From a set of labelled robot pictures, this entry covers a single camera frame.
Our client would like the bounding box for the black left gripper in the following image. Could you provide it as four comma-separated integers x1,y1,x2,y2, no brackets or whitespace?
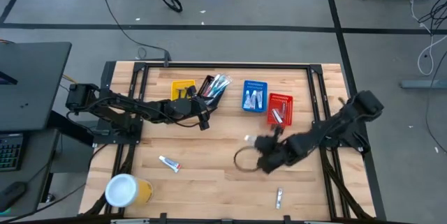
166,85,211,122

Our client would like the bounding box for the black computer mouse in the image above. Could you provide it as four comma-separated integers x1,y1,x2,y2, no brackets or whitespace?
0,181,28,213

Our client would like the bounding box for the blue plastic basket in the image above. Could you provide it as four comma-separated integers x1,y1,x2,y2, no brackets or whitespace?
242,80,269,114

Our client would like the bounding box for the black plastic basket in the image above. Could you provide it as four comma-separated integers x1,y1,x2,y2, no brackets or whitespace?
196,74,227,109

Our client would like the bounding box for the black coiled cable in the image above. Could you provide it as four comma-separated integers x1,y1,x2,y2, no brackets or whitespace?
159,0,184,13

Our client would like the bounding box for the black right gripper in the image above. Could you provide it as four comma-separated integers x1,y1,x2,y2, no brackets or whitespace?
254,133,301,175

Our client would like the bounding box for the blue white toothbrush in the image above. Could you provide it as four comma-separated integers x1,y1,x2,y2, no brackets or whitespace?
211,76,233,106
208,74,230,101

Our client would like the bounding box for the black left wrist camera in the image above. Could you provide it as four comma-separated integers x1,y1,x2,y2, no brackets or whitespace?
198,112,211,131

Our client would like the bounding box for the yellow plastic basket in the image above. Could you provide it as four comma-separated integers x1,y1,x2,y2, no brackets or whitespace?
170,79,197,102

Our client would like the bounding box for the black floor cable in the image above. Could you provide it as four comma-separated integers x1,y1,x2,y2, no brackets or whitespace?
96,0,172,68

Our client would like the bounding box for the yellow cup with white lid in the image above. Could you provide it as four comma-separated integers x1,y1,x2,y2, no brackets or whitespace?
104,173,154,208

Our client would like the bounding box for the grey keyboard shelf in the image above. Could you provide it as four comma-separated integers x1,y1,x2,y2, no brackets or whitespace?
0,110,95,218

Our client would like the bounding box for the black backlit keyboard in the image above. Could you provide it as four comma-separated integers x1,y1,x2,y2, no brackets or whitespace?
0,132,24,172

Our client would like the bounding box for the white floor cable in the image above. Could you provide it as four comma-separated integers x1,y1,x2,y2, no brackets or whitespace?
409,0,447,77

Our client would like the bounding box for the red plastic basket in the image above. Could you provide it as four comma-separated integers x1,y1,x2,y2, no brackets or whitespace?
266,93,294,127

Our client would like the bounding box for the grey table leg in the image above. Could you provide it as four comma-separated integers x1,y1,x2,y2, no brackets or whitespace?
400,79,447,90

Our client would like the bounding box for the desk monitor edge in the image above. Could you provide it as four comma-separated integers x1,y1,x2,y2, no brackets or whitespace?
0,70,18,86

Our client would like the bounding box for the white red toothpaste tube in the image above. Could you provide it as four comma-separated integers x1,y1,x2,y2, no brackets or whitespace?
158,154,182,174

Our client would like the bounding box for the black aluminium table frame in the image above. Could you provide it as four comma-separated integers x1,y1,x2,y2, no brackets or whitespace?
78,60,387,224

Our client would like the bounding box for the thin dark cable loop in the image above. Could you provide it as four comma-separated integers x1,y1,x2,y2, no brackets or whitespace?
233,145,262,173

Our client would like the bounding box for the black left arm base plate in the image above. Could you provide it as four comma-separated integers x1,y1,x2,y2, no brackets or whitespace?
92,114,144,145

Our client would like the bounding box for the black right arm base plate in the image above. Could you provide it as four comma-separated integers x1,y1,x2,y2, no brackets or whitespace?
314,119,368,152

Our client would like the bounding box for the red white toothbrush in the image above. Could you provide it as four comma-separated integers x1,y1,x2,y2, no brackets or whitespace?
205,74,221,97

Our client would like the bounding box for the black floor cables bundle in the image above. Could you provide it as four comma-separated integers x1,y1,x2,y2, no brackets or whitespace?
417,0,447,148

